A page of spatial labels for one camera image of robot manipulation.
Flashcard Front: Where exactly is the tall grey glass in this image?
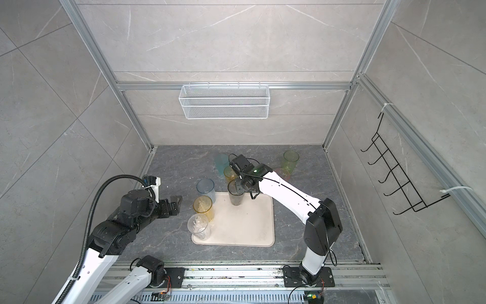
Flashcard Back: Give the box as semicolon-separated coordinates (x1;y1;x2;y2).
227;179;245;206

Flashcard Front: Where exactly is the short amber glass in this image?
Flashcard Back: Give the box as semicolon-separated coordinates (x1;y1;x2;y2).
224;166;239;184

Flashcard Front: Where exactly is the tall teal glass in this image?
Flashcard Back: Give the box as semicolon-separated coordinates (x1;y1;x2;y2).
214;153;229;176

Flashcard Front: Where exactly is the beige tray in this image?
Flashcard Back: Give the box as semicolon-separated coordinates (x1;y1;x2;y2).
191;192;275;248

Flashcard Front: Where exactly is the tall green glass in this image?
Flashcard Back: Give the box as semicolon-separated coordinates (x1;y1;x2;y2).
282;150;300;174

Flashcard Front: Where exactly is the tall blue glass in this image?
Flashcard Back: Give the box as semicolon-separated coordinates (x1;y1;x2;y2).
196;178;216;203

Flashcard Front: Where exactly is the tall amber glass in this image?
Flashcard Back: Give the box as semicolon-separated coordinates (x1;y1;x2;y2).
192;196;215;222

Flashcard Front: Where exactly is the short clear glass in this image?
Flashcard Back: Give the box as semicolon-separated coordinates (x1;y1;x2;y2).
187;214;211;240

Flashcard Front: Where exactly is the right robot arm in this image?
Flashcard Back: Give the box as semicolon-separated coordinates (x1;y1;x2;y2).
231;163;343;284

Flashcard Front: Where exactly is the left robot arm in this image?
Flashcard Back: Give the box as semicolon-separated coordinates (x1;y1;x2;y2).
54;189;182;303

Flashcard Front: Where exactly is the short pink glass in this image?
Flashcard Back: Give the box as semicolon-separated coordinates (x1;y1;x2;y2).
275;168;291;181

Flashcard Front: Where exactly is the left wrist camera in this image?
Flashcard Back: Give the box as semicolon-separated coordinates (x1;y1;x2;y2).
143;175;161;203

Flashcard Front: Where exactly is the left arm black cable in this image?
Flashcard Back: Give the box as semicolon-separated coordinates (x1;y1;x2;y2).
52;174;149;304

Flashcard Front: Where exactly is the white wire basket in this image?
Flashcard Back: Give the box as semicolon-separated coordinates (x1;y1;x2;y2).
178;84;271;120

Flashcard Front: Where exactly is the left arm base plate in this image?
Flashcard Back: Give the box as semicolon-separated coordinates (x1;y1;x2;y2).
161;267;186;289

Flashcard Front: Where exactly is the aluminium rail frame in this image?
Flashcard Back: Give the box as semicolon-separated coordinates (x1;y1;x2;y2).
75;260;392;304

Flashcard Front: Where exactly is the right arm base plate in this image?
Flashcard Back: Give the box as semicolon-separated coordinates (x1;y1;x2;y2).
282;265;335;288

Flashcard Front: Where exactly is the black wire hook rack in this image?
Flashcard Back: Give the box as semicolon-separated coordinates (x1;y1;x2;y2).
360;113;451;216

